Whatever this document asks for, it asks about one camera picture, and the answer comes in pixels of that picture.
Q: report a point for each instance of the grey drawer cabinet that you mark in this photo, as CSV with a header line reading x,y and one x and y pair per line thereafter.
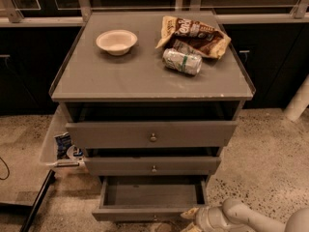
x,y
95,86

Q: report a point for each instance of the grey bottom drawer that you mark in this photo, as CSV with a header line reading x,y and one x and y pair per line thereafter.
x,y
149,198

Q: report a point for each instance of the grey top drawer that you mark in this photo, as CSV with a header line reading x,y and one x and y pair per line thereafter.
x,y
168,134

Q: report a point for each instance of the metal window frame rail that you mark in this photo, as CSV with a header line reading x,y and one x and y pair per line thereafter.
x,y
67,12

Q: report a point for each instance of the clear plastic bin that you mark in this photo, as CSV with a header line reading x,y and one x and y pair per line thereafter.
x,y
74,164

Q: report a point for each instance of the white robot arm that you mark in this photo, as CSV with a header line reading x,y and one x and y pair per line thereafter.
x,y
235,216

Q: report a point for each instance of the brown chip bag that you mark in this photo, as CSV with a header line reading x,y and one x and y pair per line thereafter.
x,y
193,37

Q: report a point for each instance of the white pipe post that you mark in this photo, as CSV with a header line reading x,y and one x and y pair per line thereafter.
x,y
299,102

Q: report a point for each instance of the grey drawer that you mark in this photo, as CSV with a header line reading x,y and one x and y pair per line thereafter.
x,y
150,166
149,198
168,134

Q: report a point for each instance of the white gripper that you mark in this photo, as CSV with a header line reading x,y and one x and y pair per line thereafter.
x,y
207,217

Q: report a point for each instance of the white paper bowl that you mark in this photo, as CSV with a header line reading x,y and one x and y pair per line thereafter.
x,y
116,42

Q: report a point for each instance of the silver green soda can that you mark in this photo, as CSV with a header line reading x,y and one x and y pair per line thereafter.
x,y
184,63

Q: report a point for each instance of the grey middle drawer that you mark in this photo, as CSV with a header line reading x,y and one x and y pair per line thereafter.
x,y
150,166

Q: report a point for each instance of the blue snack packet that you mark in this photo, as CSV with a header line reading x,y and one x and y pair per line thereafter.
x,y
63,142

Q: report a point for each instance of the black floor rail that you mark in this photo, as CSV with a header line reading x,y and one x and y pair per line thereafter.
x,y
29,211

